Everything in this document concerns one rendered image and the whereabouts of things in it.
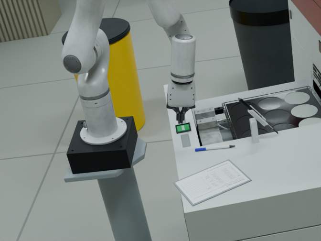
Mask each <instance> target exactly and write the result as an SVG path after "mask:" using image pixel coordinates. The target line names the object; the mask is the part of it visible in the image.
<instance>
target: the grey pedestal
mask: <svg viewBox="0 0 321 241"><path fill-rule="evenodd" d="M146 148H147V143H146V141H144V140H142V139H141V138H139V137H138V138H137V142H136V147H135V151H134V155H133V160H132V164H131V168H125V169H116V170H107V171H98V172H89V173H80V174H73V173H72V170H71V167H70V165H69V167H68V169H67V172H66V175H65V177H64V181H65V182H66V183H67V182H76V181H85V180H94V179H97V181H98V184H99V188H100V191H101V195H102V198H103V201H104V204H105V208H106V211H107V215H108V219H109V222H110V225H111V228H112V232H113V235H114V239H115V241H152V239H151V235H150V230H149V227H148V223H147V219H146V215H145V211H144V207H143V204H142V200H141V196H140V192H139V187H138V183H137V180H136V176H135V172H134V168H133V166H134V165H135V164H137V163H138V162H140V161H141V160H143V159H144V158H145V153H146Z"/></svg>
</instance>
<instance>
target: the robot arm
mask: <svg viewBox="0 0 321 241"><path fill-rule="evenodd" d="M146 1H147V4H148V6H149V8H150V11H151V13H152V15H153V18H154V20H155V22H156V23H157V25H158V26H160V27H162V28H163V29H164V30H165V32H166V34H167V36H168V38H169V40H170V43H171V78H170V80H169V83H168V91H167V105H166V108H168V109H172V110H174V111H175V112H176V120H177V121H178V124H180V123H181V124H183V121H184V118H185V113H186V112H187V111H188V110H189V109H194V108H195V82H194V79H193V77H194V75H195V71H194V65H195V48H196V38H195V36H193V35H191V34H190V31H189V29H188V26H187V24H186V21H185V19H184V17H183V16H182V14H181V13H180V12H179V10H178V7H177V5H176V2H175V0H146ZM105 3H106V0H76V8H75V14H74V17H73V20H72V23H71V26H70V28H69V31H68V34H67V37H66V39H65V42H64V45H63V49H62V55H61V59H62V64H63V66H64V68H65V69H66V70H67V71H68V72H70V73H72V74H75V75H78V78H77V89H78V93H79V97H80V100H81V104H82V108H83V112H84V116H85V120H86V121H85V122H84V127H83V128H82V130H81V132H80V136H81V139H82V141H83V142H85V143H87V144H90V145H105V144H109V143H112V142H114V141H116V140H118V139H120V138H121V137H122V136H123V135H124V134H125V133H126V131H127V125H126V123H125V122H124V121H123V120H122V119H120V118H116V116H115V111H114V107H113V102H112V98H111V93H110V89H109V85H108V80H107V72H108V65H109V55H110V48H109V42H108V38H107V36H106V34H105V33H104V32H103V31H102V30H101V29H100V28H99V27H100V24H101V21H102V17H103V13H104V8H105ZM179 107H182V110H181V112H180V110H179Z"/></svg>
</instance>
